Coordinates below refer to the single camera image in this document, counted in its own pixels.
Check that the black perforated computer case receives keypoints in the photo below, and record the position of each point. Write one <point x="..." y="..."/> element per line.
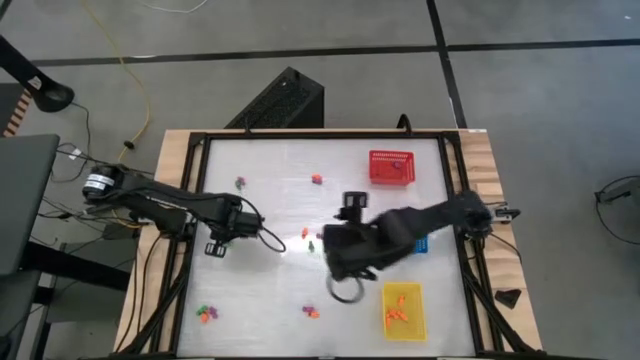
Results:
<point x="285" y="100"/>

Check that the black metal table frame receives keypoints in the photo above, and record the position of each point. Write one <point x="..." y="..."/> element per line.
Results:
<point x="325" y="135"/>

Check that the dark grey desk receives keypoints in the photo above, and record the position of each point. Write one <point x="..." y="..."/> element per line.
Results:
<point x="25" y="200"/>

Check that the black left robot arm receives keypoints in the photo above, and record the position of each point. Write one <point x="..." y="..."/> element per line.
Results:
<point x="165" y="202"/>

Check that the red plastic basket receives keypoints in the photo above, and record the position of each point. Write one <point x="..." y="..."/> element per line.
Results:
<point x="380" y="175"/>

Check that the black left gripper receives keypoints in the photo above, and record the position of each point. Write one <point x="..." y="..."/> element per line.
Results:
<point x="240" y="227"/>

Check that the yellow plastic basket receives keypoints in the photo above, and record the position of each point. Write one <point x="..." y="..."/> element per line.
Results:
<point x="415" y="330"/>

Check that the blue plastic basket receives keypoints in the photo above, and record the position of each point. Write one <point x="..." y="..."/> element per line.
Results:
<point x="422" y="245"/>

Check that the black stand foot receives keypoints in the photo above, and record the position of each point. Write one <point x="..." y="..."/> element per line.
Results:
<point x="50" y="95"/>

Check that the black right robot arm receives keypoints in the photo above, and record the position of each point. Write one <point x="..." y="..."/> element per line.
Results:
<point x="440" y="215"/>

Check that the orange black striped board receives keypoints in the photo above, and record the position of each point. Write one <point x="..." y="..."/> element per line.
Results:
<point x="17" y="117"/>

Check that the black triangular bracket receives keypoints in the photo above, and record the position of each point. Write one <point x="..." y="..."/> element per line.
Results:
<point x="509" y="298"/>

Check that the black floor beam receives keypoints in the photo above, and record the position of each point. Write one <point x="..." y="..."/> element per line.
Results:
<point x="75" y="265"/>

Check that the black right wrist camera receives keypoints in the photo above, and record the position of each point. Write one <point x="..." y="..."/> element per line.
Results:
<point x="355" y="199"/>

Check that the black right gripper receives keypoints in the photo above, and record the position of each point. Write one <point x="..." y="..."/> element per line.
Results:
<point x="360" y="247"/>

